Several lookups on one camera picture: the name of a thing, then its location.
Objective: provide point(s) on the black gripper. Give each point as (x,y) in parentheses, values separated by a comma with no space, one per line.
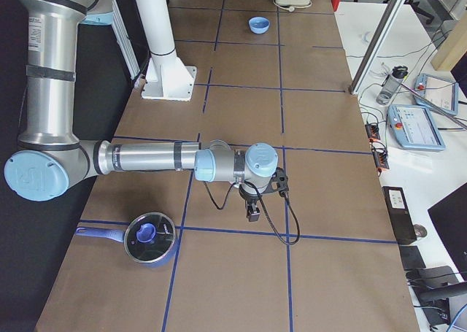
(248,198)

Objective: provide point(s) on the blue bowl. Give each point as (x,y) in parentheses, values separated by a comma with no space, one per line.
(259,25)

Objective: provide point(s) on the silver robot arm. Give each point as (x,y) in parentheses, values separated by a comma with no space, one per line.
(51,159)

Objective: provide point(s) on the glass pot lid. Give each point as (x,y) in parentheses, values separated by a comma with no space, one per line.
(149,237)

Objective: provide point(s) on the black orange connector strip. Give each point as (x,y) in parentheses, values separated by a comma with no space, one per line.
(378,149)

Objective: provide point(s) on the black power adapter box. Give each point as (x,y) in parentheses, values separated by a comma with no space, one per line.
(398,211)

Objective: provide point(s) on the near teach pendant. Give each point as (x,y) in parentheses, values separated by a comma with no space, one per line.
(414,128)

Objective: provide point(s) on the teach pendant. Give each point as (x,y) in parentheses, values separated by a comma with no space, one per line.
(443,93)
(414,128)

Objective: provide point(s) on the clear water bottle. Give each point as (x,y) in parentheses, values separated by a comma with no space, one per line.
(391,84)

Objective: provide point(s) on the black computer monitor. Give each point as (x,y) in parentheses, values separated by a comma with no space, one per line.
(449,219)

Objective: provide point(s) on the far teach pendant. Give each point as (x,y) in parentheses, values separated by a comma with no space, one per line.
(443,93)

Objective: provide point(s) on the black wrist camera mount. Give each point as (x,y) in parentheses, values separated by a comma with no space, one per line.
(278,183)

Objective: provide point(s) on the aluminium frame post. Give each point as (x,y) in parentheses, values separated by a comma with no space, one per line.
(390,14)

